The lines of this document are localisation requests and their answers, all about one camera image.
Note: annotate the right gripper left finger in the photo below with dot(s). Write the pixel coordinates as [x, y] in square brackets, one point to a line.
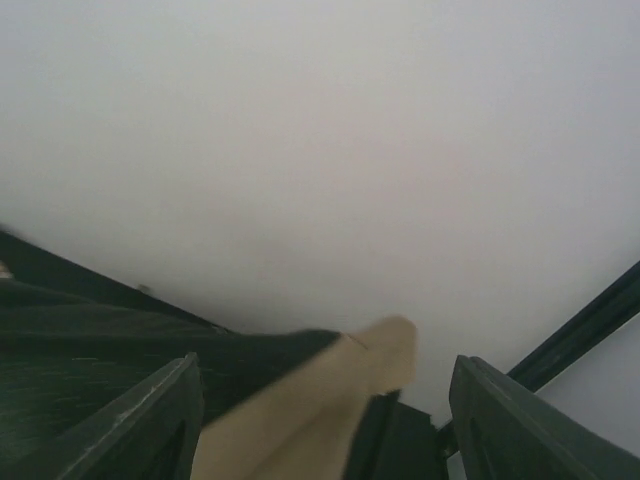
[149, 432]

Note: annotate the right black frame post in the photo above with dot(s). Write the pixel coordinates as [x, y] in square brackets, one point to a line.
[608, 312]

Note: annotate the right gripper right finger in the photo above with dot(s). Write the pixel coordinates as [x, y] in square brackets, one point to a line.
[506, 432]

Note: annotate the beige fabric pet tent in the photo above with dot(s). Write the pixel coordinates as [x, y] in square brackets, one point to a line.
[313, 404]

